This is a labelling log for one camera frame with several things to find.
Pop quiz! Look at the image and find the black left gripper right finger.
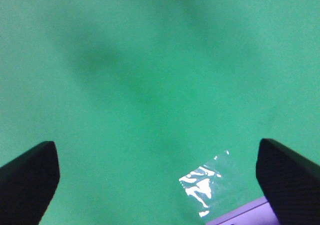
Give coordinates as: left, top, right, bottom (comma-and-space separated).
255, 138, 320, 225

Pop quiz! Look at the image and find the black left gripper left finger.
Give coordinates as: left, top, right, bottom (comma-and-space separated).
0, 141, 60, 225

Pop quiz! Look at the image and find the white microwave oven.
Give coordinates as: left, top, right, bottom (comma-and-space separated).
206, 196, 280, 225

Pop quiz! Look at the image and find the clear adhesive tape piece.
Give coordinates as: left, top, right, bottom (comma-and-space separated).
178, 149, 261, 218

